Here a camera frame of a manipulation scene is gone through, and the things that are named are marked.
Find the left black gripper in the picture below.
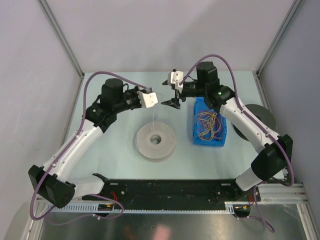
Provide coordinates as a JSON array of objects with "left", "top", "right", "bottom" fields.
[{"left": 113, "top": 85, "right": 146, "bottom": 114}]

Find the thin white cable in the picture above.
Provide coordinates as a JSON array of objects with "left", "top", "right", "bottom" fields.
[{"left": 149, "top": 92, "right": 165, "bottom": 133}]

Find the white cable spool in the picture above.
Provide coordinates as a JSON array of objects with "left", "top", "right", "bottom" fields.
[{"left": 135, "top": 122, "right": 176, "bottom": 161}]

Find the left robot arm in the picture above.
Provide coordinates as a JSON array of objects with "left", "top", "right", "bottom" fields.
[{"left": 28, "top": 78, "right": 147, "bottom": 208}]

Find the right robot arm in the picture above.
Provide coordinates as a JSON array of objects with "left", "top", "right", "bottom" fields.
[{"left": 162, "top": 61, "right": 293, "bottom": 201}]

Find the blue plastic bin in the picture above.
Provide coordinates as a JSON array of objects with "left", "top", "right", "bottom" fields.
[{"left": 192, "top": 97, "right": 227, "bottom": 147}]

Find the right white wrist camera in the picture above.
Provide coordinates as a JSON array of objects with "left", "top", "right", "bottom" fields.
[{"left": 167, "top": 69, "right": 184, "bottom": 93}]

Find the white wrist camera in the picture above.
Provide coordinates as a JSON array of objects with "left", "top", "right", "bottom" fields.
[
  {"left": 137, "top": 87, "right": 159, "bottom": 109},
  {"left": 167, "top": 69, "right": 184, "bottom": 93}
]

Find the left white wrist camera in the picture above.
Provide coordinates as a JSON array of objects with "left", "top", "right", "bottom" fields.
[{"left": 137, "top": 87, "right": 159, "bottom": 109}]

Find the bundle of coloured wires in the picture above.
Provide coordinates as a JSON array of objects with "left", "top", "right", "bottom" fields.
[{"left": 195, "top": 107, "right": 225, "bottom": 141}]

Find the dark grey cable spool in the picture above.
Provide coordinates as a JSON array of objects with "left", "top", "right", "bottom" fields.
[{"left": 245, "top": 104, "right": 277, "bottom": 131}]

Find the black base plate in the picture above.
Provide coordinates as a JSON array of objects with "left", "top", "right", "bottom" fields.
[{"left": 81, "top": 178, "right": 261, "bottom": 211}]

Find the slotted grey cable duct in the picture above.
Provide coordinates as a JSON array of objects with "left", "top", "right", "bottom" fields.
[{"left": 51, "top": 203, "right": 235, "bottom": 214}]

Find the left aluminium frame post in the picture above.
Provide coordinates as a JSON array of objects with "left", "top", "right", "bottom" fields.
[{"left": 37, "top": 0, "right": 84, "bottom": 77}]

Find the aluminium frame post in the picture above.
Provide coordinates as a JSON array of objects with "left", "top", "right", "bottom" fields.
[
  {"left": 255, "top": 0, "right": 305, "bottom": 76},
  {"left": 37, "top": 0, "right": 84, "bottom": 77}
]

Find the right aluminium frame post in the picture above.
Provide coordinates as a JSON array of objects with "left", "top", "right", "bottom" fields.
[{"left": 255, "top": 0, "right": 305, "bottom": 76}]

